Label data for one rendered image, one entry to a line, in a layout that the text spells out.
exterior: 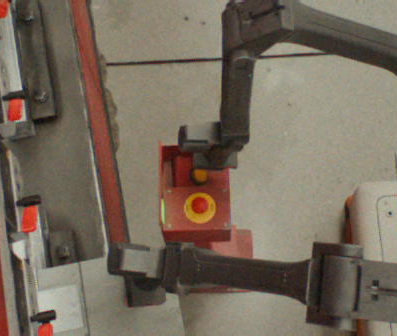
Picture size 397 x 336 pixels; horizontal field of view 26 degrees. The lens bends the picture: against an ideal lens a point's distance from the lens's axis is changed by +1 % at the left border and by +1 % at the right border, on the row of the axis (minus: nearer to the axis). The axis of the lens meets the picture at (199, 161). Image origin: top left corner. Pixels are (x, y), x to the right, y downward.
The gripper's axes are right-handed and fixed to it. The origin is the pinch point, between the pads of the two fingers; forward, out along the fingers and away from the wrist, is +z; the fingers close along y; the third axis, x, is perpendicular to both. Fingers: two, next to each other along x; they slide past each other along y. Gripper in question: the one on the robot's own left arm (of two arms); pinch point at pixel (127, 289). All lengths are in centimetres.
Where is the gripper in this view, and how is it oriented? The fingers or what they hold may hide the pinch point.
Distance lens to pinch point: 165.8
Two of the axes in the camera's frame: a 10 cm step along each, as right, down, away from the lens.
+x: 8.8, 0.0, 4.8
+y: 1.8, 9.2, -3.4
